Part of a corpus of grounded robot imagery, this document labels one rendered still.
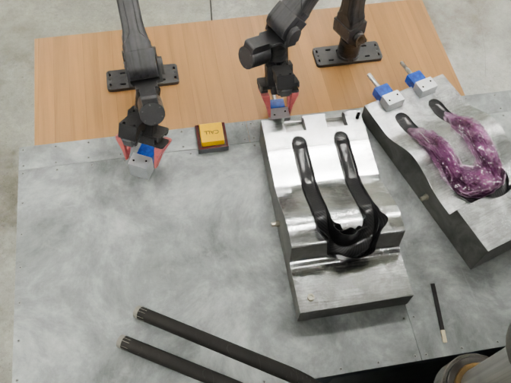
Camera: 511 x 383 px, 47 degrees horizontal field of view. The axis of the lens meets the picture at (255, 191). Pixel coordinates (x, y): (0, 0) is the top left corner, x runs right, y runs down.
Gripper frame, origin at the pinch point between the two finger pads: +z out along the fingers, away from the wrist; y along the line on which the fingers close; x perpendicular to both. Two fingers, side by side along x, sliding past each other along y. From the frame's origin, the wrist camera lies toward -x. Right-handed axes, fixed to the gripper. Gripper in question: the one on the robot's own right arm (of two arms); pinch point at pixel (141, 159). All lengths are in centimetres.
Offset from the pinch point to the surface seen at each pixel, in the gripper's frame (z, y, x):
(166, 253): 14.0, 14.0, -14.9
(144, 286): 18.6, 12.1, -22.9
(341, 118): -15, 45, 23
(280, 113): -12.8, 28.9, 21.1
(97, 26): 18, -82, 138
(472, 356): -19, 72, -56
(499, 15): -18, 105, 203
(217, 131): -6.6, 14.9, 13.5
